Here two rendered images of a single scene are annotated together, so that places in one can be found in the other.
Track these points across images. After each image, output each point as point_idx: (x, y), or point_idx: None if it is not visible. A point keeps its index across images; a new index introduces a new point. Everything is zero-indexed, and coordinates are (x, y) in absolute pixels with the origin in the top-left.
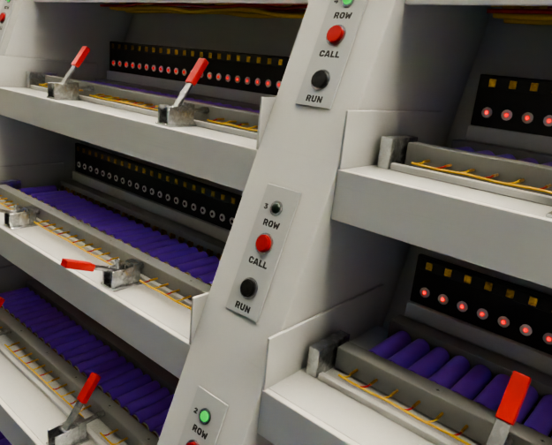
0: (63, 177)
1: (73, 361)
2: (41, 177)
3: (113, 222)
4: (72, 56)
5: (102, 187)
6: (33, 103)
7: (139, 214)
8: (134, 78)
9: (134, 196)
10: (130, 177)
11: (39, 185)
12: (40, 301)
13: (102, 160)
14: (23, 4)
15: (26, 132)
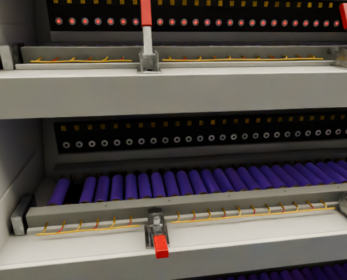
0: (40, 167)
1: None
2: (31, 178)
3: (214, 178)
4: (14, 18)
5: (121, 156)
6: (114, 86)
7: (207, 161)
8: (107, 35)
9: (178, 149)
10: (165, 135)
11: (32, 188)
12: None
13: (112, 129)
14: None
15: (10, 132)
